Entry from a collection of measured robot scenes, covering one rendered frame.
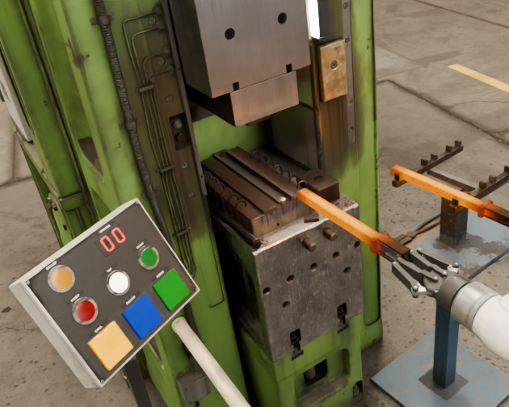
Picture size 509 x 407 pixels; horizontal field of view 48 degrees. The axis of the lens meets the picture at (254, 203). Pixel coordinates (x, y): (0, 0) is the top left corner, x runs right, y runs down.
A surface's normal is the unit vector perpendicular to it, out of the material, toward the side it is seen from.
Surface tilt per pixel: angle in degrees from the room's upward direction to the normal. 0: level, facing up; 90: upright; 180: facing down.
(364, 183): 90
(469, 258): 0
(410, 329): 0
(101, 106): 90
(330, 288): 90
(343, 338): 90
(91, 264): 60
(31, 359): 0
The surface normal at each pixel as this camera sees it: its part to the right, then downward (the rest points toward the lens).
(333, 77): 0.52, 0.40
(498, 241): -0.13, -0.84
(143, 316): 0.65, -0.25
